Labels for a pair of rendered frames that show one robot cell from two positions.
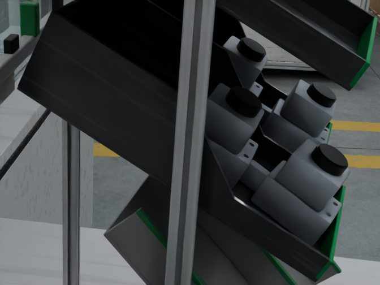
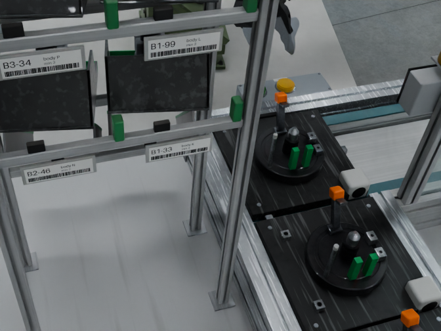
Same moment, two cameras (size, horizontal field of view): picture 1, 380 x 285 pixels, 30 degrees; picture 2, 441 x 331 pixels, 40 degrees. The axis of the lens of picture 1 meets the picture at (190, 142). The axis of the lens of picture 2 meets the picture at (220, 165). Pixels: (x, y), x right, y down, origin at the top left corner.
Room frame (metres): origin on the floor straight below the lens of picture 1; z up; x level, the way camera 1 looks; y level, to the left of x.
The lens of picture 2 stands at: (0.77, 0.68, 1.84)
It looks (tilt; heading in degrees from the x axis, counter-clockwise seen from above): 47 degrees down; 243
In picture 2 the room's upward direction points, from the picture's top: 7 degrees clockwise
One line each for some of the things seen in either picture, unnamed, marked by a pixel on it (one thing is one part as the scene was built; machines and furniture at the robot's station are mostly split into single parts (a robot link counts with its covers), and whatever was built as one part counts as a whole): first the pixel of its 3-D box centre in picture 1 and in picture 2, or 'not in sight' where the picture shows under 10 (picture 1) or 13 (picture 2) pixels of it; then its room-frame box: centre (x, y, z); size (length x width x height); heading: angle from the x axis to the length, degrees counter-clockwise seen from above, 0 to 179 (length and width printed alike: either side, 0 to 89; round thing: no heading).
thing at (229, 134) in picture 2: not in sight; (287, 160); (0.26, -0.03, 0.96); 0.24 x 0.24 x 0.02; 86
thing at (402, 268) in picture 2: not in sight; (350, 246); (0.28, 0.23, 1.01); 0.24 x 0.24 x 0.13; 86
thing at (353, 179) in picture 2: not in sight; (353, 184); (0.17, 0.08, 0.97); 0.05 x 0.05 x 0.04; 86
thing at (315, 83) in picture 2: not in sight; (283, 96); (0.16, -0.23, 0.93); 0.21 x 0.07 x 0.06; 176
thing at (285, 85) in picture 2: not in sight; (285, 86); (0.16, -0.23, 0.96); 0.04 x 0.04 x 0.02
